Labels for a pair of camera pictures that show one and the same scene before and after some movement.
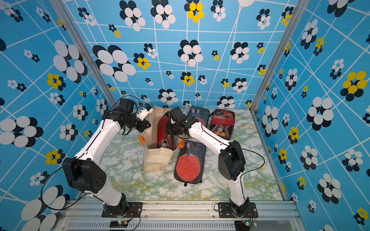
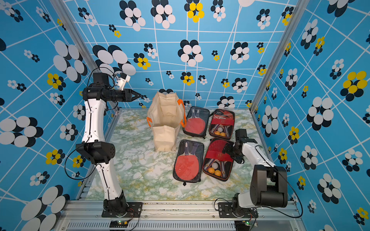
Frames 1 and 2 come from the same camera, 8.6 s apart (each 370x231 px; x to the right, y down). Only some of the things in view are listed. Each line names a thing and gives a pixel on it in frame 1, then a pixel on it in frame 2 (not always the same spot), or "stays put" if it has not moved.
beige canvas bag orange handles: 155,159 → 166,114
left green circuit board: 118,224 stays put
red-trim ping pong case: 221,122 stays put
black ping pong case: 165,140 → 217,164
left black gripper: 145,124 → 129,93
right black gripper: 168,129 → 227,149
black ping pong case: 202,114 stays put
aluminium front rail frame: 81,215 stays put
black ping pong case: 190,165 stays put
